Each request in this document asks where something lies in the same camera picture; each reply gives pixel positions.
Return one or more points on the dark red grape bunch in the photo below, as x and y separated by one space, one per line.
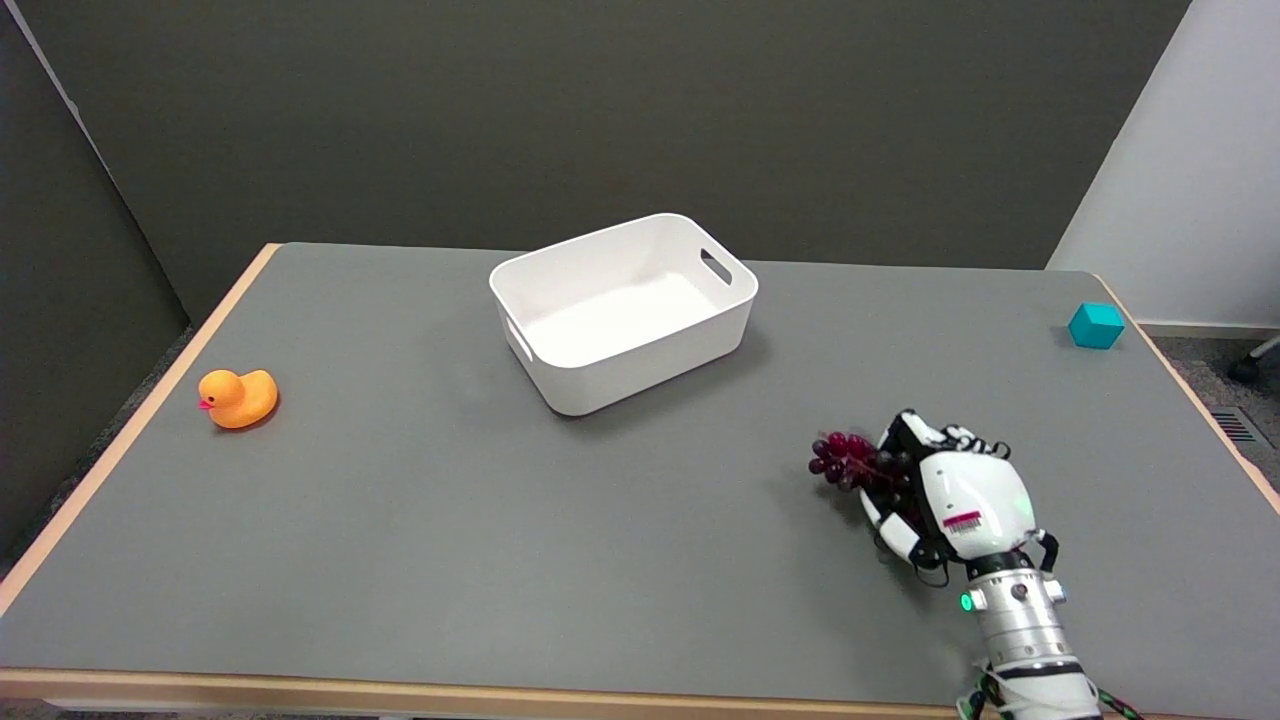
855 465

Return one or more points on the teal cube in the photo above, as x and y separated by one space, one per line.
1095 326

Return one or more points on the floor vent grille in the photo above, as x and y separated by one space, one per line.
1235 427

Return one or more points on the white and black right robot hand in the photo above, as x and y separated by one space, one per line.
960 495

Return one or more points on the black chair caster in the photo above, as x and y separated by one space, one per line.
1245 370

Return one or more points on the white plastic storage basket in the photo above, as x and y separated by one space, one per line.
623 310

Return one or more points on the yellow rubber duck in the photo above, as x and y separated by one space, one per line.
238 397

